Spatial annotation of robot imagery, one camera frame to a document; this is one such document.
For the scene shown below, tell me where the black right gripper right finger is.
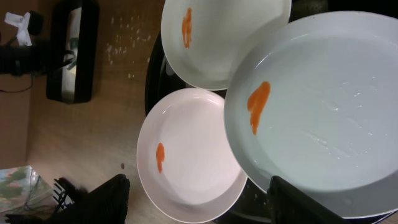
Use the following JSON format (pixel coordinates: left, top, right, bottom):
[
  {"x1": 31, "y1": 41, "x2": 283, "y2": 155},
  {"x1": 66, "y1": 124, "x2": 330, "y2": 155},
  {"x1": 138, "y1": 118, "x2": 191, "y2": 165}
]
[{"x1": 267, "y1": 175, "x2": 348, "y2": 224}]

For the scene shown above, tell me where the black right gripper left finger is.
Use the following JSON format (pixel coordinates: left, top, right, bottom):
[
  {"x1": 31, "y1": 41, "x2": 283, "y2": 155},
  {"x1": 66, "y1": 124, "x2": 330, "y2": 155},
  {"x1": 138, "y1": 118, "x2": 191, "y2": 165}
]
[{"x1": 6, "y1": 174, "x2": 130, "y2": 224}]

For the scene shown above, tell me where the pale blue plate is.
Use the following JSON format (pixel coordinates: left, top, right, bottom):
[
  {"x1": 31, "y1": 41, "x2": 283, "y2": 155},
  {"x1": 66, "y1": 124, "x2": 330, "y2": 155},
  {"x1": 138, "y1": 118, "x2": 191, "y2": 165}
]
[{"x1": 224, "y1": 11, "x2": 397, "y2": 218}]

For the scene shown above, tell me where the cream white plate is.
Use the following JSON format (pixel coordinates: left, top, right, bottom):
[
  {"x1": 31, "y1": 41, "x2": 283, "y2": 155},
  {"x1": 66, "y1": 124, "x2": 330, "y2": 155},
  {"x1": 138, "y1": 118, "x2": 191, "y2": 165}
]
[{"x1": 161, "y1": 0, "x2": 292, "y2": 90}]

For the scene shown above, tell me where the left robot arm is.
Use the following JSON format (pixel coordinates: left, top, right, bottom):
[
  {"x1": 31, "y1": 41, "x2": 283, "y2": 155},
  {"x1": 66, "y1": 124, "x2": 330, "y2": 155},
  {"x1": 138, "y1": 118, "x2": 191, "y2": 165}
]
[{"x1": 1, "y1": 11, "x2": 50, "y2": 77}]

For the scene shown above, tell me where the round black tray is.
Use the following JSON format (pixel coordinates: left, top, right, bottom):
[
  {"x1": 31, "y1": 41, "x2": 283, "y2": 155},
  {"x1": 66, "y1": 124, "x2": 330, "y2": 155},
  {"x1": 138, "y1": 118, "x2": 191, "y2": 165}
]
[{"x1": 144, "y1": 30, "x2": 398, "y2": 224}]

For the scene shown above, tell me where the black rectangular soap tray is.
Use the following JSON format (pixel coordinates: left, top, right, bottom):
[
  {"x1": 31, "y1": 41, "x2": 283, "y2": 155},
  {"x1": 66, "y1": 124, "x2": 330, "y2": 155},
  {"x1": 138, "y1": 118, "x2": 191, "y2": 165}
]
[{"x1": 46, "y1": 0, "x2": 100, "y2": 104}]

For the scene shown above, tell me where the pink white plate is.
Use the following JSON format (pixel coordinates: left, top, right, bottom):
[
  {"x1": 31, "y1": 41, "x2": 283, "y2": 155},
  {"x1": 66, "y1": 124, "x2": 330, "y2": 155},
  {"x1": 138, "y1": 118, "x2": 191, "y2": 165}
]
[{"x1": 136, "y1": 88, "x2": 247, "y2": 223}]

